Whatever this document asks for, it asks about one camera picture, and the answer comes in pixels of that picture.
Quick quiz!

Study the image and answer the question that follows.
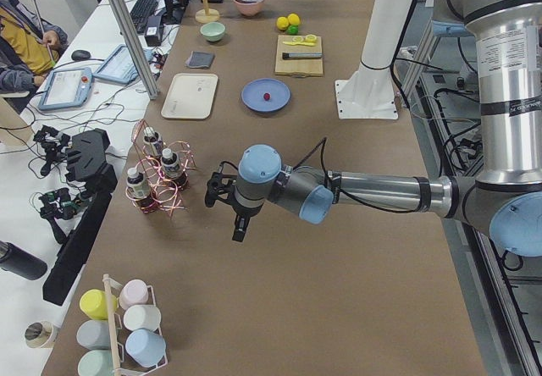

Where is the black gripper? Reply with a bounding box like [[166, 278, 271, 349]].
[[204, 172, 254, 242]]

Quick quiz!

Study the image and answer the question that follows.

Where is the blue plate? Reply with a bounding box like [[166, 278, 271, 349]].
[[241, 78, 290, 113]]

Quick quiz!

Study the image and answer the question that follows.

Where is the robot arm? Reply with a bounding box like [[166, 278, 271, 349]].
[[205, 0, 541, 257]]

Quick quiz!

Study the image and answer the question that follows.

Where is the lower left drink bottle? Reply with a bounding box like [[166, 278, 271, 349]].
[[161, 147, 181, 180]]

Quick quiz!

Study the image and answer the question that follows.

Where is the drink bottle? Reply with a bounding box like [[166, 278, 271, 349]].
[[143, 126, 163, 157], [126, 167, 153, 208], [161, 147, 181, 180]]

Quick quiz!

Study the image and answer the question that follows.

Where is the lower right drink bottle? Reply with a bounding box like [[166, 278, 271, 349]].
[[126, 167, 153, 208]]

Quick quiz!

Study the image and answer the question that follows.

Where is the upper drink bottle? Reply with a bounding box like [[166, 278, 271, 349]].
[[143, 126, 163, 157]]

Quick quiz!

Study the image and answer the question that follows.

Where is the pink cup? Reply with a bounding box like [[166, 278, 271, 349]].
[[119, 279, 149, 310]]

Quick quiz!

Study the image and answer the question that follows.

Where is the cream rabbit tray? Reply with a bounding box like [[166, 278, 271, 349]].
[[161, 73, 218, 120]]

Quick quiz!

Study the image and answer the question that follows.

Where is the white cup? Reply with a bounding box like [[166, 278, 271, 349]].
[[123, 305, 162, 332]]

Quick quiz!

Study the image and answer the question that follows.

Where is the white cup rack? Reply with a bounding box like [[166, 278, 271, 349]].
[[102, 274, 169, 375]]

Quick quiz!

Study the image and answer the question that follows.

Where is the blue cup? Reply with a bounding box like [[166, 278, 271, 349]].
[[125, 329, 166, 368]]

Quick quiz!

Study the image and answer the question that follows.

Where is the wooden cutting board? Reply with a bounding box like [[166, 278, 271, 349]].
[[274, 35, 324, 77]]

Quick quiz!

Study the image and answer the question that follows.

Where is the grey folded cloth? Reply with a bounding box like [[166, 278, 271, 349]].
[[185, 51, 215, 69]]

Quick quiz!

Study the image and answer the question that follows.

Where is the yellow cup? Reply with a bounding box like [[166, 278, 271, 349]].
[[79, 289, 108, 320]]

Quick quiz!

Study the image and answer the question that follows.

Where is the steel cylinder muddler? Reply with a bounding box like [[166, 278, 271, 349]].
[[281, 53, 323, 60]]

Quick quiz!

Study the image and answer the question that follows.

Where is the yellow plastic knife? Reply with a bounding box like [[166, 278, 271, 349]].
[[282, 41, 316, 47]]

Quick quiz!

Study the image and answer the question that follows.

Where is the grey cup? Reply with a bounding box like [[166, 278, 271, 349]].
[[76, 320, 110, 350]]

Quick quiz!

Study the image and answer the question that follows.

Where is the light green bowl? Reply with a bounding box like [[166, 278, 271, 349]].
[[200, 21, 226, 42]]

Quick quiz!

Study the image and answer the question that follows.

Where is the far teach pendant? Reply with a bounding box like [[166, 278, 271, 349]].
[[92, 45, 139, 85]]

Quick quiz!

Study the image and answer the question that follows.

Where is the teach pendant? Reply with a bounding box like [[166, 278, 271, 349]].
[[38, 67, 93, 111], [92, 45, 139, 85]]

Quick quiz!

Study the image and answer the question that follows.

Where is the green lime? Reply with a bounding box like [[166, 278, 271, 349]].
[[286, 25, 299, 36]]

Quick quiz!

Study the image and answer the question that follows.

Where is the mint green cup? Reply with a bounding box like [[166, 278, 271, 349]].
[[77, 350, 113, 376]]

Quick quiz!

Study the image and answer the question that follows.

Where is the yellow lemon near bowl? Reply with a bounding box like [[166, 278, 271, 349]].
[[275, 16, 290, 30]]

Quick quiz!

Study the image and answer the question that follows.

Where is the pink bowl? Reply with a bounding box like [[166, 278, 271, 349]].
[[234, 0, 264, 17]]

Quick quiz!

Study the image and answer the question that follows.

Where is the near teach pendant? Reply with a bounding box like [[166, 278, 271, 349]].
[[38, 67, 93, 111]]

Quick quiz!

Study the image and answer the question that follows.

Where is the black thermos bottle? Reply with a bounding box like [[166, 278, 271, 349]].
[[1, 241, 47, 280]]

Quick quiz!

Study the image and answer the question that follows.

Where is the black keyboard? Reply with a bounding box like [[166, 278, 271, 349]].
[[130, 0, 158, 35]]

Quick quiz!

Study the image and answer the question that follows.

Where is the seated person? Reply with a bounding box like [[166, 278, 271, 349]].
[[1, 0, 68, 113]]

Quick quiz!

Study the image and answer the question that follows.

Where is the copper wire bottle rack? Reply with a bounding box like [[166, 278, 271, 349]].
[[125, 119, 196, 216]]

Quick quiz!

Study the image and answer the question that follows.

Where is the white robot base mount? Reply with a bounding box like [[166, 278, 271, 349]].
[[335, 0, 416, 120]]

